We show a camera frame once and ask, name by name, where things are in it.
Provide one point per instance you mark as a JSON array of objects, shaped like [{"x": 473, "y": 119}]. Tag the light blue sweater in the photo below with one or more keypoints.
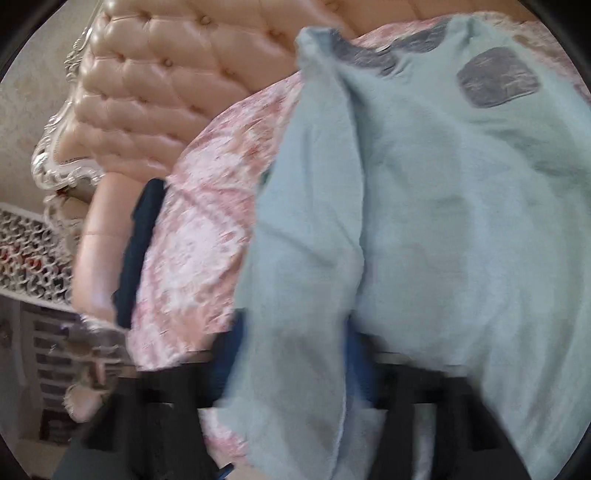
[{"x": 415, "y": 207}]

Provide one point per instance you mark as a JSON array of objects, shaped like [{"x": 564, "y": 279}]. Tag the pink floral blanket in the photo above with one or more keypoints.
[{"x": 198, "y": 230}]

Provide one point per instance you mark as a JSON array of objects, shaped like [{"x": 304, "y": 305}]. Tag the white lattice screen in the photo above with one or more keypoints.
[{"x": 27, "y": 249}]

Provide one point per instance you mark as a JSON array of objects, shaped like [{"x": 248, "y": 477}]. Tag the dark navy cloth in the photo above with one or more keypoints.
[{"x": 138, "y": 258}]

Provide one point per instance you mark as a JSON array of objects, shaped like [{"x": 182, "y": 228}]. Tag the tufted pink leather headboard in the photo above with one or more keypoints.
[{"x": 175, "y": 83}]

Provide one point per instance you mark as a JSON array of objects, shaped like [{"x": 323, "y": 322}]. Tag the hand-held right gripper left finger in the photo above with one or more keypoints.
[{"x": 157, "y": 397}]

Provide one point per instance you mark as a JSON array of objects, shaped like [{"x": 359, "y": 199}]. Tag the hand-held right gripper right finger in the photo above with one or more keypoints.
[{"x": 415, "y": 401}]

